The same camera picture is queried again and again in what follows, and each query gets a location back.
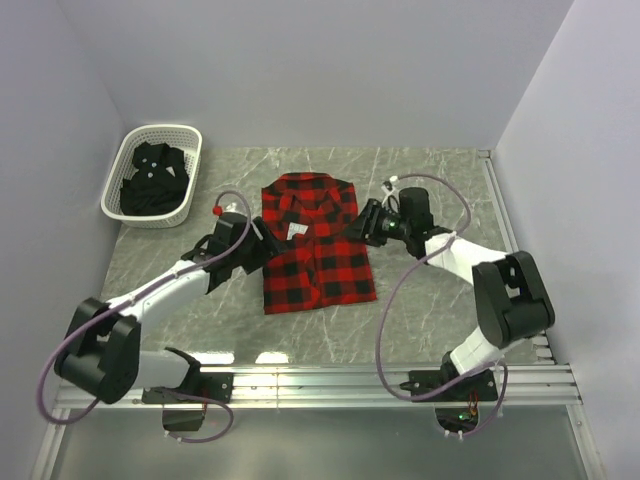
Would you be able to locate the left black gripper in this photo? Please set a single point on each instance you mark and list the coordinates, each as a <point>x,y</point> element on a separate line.
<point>268,247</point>

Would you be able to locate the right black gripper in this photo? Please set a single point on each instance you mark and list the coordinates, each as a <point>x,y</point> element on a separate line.
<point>365,226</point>

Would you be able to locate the red black plaid shirt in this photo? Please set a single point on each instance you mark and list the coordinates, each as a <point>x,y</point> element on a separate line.
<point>308,212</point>

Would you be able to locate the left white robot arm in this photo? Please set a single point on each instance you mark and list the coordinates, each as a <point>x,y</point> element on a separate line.
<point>102,352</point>

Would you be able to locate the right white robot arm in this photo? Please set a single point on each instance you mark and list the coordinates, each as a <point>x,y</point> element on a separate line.
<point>511,300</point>

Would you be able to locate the black shirt in basket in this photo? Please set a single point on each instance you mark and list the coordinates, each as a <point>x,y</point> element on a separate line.
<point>159,183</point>

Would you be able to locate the white plastic laundry basket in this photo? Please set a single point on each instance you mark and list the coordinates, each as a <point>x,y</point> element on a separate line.
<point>183,137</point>

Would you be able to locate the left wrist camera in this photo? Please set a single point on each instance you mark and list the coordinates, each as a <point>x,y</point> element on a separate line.
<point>221,208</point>

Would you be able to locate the aluminium mounting rail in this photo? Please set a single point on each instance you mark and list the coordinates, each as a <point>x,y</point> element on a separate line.
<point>343,386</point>

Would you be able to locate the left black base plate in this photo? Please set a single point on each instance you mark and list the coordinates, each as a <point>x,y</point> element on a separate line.
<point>216,386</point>

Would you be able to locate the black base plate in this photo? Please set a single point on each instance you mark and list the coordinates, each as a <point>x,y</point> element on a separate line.
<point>216,386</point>
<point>481,387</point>

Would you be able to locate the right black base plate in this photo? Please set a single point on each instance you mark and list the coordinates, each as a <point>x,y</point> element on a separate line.
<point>481,387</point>

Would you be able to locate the aluminium side rail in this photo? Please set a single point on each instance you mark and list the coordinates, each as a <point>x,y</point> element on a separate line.
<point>540,342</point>

